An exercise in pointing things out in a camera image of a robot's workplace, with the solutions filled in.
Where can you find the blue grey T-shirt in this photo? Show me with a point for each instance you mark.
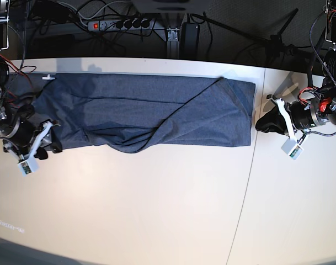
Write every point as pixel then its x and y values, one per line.
pixel 130 113

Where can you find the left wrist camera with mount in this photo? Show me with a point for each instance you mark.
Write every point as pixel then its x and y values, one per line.
pixel 292 147

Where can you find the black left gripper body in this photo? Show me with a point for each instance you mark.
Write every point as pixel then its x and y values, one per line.
pixel 306 117

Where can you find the black power adapter brick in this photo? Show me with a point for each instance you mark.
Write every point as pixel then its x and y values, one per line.
pixel 189 41

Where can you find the white power strip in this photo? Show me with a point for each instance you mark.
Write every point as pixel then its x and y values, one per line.
pixel 121 24

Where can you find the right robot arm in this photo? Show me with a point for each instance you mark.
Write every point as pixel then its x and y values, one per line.
pixel 8 74

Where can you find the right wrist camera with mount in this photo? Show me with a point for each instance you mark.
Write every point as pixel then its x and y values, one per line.
pixel 27 163

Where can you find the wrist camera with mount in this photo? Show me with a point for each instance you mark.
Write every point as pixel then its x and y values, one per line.
pixel 27 163
pixel 292 147

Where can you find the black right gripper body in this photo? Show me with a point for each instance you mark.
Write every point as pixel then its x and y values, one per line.
pixel 19 135

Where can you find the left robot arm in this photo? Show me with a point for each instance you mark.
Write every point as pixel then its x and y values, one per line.
pixel 321 74

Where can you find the aluminium frame post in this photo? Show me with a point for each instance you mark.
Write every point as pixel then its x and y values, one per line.
pixel 173 23

